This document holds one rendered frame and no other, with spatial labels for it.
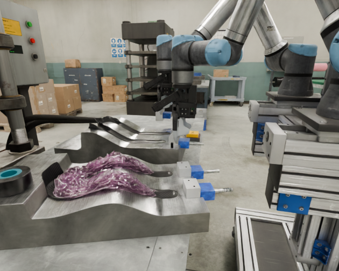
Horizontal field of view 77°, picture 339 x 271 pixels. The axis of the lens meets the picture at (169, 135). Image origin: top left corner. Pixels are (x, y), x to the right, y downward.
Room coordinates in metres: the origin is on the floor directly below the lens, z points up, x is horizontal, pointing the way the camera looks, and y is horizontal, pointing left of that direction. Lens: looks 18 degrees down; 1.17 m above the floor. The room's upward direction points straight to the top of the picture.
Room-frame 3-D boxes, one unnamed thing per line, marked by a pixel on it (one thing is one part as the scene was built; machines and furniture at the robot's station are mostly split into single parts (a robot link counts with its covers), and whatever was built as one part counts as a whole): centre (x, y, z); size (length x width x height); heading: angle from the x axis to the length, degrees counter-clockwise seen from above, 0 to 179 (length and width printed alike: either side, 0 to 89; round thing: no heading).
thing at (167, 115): (1.07, 0.00, 0.93); 0.13 x 0.05 x 0.05; 79
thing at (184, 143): (0.76, -0.07, 0.89); 0.13 x 0.05 x 0.05; 79
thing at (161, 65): (1.08, 0.02, 1.17); 0.08 x 0.08 x 0.05
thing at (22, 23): (1.21, 0.84, 0.74); 0.31 x 0.22 x 1.47; 169
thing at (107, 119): (0.86, 0.18, 0.92); 0.35 x 0.16 x 0.09; 79
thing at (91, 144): (0.87, 0.19, 0.87); 0.50 x 0.26 x 0.14; 79
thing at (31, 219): (0.50, 0.17, 0.86); 0.50 x 0.26 x 0.11; 97
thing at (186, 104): (0.76, -0.05, 1.05); 0.09 x 0.08 x 0.12; 79
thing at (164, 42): (1.07, 0.02, 1.25); 0.09 x 0.08 x 0.11; 100
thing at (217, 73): (6.68, -1.55, 0.94); 0.41 x 0.33 x 0.29; 87
